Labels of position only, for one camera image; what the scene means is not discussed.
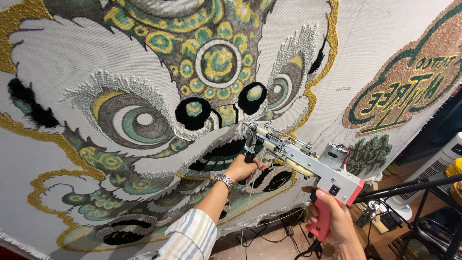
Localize person's left hand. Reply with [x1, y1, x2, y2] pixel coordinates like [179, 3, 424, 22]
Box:
[224, 154, 266, 185]

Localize person's right hand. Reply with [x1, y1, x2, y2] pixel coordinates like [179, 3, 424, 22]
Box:
[301, 186, 362, 250]

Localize silver and pink tufting gun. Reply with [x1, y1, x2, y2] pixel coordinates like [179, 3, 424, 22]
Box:
[238, 121, 366, 260]

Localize white yarn strand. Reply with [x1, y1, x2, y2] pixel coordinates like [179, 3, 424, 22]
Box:
[238, 144, 268, 260]

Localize silver metal wristwatch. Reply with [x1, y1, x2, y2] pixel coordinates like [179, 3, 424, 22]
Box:
[212, 174, 235, 194]

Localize black power strip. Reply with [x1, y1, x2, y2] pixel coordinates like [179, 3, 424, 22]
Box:
[281, 215, 295, 237]

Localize silver metal clamp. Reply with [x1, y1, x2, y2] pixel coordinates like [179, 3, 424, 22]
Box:
[356, 200, 382, 229]

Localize black stand rod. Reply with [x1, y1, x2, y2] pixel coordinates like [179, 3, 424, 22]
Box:
[354, 173, 462, 205]

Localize white tower fan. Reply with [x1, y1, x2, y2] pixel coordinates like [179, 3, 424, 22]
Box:
[385, 132, 462, 221]

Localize lion design tufting cloth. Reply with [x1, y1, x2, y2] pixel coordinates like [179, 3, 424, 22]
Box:
[0, 0, 462, 260]

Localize dark cabinet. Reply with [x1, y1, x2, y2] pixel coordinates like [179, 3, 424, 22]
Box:
[394, 85, 462, 166]

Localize black metal rack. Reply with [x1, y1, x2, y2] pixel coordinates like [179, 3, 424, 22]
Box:
[388, 186, 462, 260]

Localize yellow yarn cone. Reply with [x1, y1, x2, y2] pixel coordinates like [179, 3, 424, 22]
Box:
[445, 158, 462, 206]

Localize black floor cable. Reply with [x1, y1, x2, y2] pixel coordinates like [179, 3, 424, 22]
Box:
[235, 218, 307, 260]

